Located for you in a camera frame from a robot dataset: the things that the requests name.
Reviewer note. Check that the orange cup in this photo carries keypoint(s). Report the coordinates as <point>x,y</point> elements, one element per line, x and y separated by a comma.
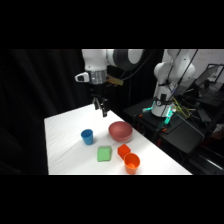
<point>131,163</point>

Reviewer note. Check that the blue cup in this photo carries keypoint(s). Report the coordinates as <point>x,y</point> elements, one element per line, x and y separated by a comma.
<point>87,136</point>

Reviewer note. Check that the laptop computer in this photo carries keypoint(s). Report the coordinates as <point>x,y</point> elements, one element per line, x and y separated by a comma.
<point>209,76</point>

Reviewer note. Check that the black curtain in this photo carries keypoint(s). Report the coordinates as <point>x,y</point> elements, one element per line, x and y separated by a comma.
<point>36,100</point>

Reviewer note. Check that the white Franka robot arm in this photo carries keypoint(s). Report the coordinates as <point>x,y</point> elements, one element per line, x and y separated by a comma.
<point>173,71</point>

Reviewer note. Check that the pink bowl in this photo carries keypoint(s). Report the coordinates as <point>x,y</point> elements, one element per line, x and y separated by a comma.
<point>120,131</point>

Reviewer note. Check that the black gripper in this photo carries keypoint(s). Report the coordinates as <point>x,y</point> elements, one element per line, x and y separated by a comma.
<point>97,90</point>

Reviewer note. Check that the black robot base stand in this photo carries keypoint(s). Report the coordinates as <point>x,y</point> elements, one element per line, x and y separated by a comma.
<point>173,130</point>

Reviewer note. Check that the green sponge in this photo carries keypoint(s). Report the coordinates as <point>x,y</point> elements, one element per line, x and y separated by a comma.
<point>104,154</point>

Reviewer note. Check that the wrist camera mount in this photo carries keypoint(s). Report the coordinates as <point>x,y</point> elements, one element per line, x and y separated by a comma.
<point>112,80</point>

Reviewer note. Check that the red-orange block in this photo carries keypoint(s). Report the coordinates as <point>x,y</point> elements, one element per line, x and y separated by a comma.
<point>123,150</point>

